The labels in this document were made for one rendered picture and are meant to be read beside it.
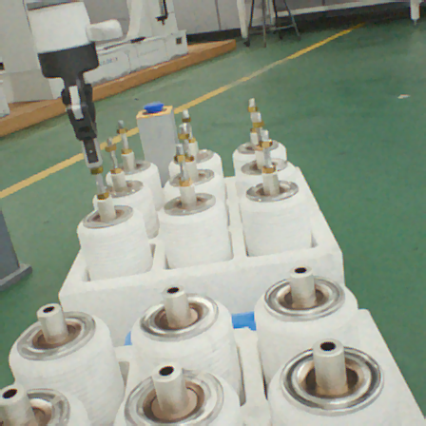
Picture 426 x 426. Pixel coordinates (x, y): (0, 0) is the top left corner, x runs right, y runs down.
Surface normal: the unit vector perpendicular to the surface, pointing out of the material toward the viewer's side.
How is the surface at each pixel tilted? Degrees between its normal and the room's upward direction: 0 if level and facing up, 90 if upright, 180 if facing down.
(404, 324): 0
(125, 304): 90
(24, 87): 90
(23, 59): 90
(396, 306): 0
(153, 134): 90
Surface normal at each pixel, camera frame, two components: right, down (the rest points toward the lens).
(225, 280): 0.01, 0.37
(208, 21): -0.49, 0.40
